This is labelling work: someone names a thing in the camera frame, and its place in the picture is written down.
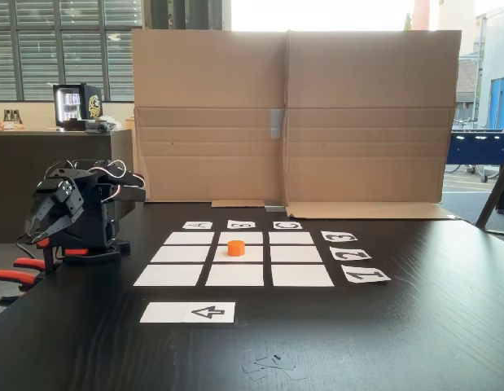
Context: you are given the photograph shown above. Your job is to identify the black power cable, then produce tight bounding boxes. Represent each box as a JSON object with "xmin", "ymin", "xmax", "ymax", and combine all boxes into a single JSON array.
[{"xmin": 15, "ymin": 234, "xmax": 37, "ymax": 258}]

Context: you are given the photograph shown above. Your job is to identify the black mini fridge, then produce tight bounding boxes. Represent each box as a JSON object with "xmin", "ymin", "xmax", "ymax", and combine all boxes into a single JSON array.
[{"xmin": 52, "ymin": 83, "xmax": 103, "ymax": 132}]

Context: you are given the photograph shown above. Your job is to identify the brown cardboard panel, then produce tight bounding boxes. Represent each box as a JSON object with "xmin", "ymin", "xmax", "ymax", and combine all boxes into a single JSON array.
[
  {"xmin": 283, "ymin": 29, "xmax": 462, "ymax": 221},
  {"xmin": 131, "ymin": 28, "xmax": 287, "ymax": 209}
]

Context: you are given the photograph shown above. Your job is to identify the paper sheet number 3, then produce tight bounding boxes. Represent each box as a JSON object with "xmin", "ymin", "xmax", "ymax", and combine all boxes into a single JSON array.
[{"xmin": 320, "ymin": 231, "xmax": 358, "ymax": 243}]

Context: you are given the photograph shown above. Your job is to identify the black slanted stand leg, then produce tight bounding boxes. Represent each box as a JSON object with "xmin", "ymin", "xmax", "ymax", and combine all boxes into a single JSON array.
[{"xmin": 474, "ymin": 148, "xmax": 504, "ymax": 238}]

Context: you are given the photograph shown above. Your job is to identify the white paper grid square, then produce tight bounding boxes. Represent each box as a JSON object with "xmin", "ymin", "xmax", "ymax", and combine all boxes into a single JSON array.
[
  {"xmin": 150, "ymin": 245, "xmax": 212, "ymax": 263},
  {"xmin": 213, "ymin": 245, "xmax": 265, "ymax": 263},
  {"xmin": 270, "ymin": 245, "xmax": 324, "ymax": 263},
  {"xmin": 271, "ymin": 264, "xmax": 335, "ymax": 288},
  {"xmin": 204, "ymin": 264, "xmax": 265, "ymax": 288},
  {"xmin": 269, "ymin": 231, "xmax": 316, "ymax": 245},
  {"xmin": 218, "ymin": 231, "xmax": 264, "ymax": 245},
  {"xmin": 133, "ymin": 264, "xmax": 204, "ymax": 288},
  {"xmin": 164, "ymin": 231, "xmax": 216, "ymax": 245}
]

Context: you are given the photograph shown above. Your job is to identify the orange black clamp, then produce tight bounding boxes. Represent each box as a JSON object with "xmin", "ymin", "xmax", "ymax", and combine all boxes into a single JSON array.
[
  {"xmin": 0, "ymin": 269, "xmax": 43, "ymax": 307},
  {"xmin": 13, "ymin": 238, "xmax": 90, "ymax": 276}
]

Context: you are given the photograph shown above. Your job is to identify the dark wooden counter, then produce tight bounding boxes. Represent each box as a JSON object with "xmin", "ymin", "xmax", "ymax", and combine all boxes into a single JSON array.
[{"xmin": 0, "ymin": 129, "xmax": 135, "ymax": 244}]

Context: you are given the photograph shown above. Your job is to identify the blue foosball table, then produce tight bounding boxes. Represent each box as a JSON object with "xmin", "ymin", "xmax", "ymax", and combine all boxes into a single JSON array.
[{"xmin": 445, "ymin": 128, "xmax": 504, "ymax": 183}]

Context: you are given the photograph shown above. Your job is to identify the paper sheet number 2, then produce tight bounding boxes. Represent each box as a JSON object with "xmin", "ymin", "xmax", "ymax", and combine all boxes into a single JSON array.
[{"xmin": 329, "ymin": 245, "xmax": 373, "ymax": 261}]

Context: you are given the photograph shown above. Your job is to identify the paper sheet number 1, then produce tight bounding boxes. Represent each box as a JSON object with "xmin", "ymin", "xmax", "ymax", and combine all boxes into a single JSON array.
[{"xmin": 340, "ymin": 264, "xmax": 392, "ymax": 285}]

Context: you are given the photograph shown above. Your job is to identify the clear tape scraps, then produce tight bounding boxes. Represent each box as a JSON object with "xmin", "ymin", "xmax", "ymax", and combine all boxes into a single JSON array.
[{"xmin": 241, "ymin": 352, "xmax": 309, "ymax": 382}]

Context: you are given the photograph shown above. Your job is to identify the white red servo wires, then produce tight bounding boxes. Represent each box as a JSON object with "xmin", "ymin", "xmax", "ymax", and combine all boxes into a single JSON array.
[{"xmin": 91, "ymin": 158, "xmax": 145, "ymax": 204}]

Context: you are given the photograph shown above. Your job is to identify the white paper arrow sheet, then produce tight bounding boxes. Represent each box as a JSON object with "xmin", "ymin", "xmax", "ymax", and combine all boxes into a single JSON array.
[{"xmin": 139, "ymin": 301, "xmax": 236, "ymax": 324}]

